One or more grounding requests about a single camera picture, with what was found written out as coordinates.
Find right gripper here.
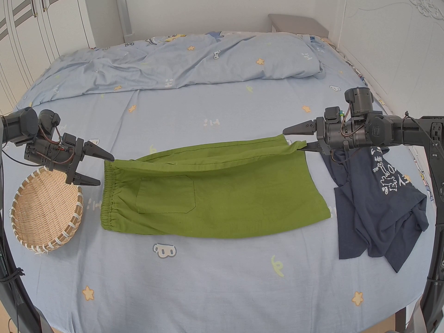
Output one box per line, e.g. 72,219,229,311
283,117,366,155

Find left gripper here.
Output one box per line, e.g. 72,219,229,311
35,138,115,187

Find green shorts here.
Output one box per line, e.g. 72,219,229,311
100,134,332,239

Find round woven basket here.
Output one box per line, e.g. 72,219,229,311
10,167,84,254

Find bed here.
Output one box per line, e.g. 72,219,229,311
0,0,444,333

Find dark blue T-shirt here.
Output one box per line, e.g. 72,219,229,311
321,144,430,273

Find grey bedside table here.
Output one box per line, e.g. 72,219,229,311
268,14,329,39

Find pale blue quilt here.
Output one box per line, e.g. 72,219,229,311
14,31,327,112

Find white wardrobe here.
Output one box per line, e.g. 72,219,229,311
0,0,96,117

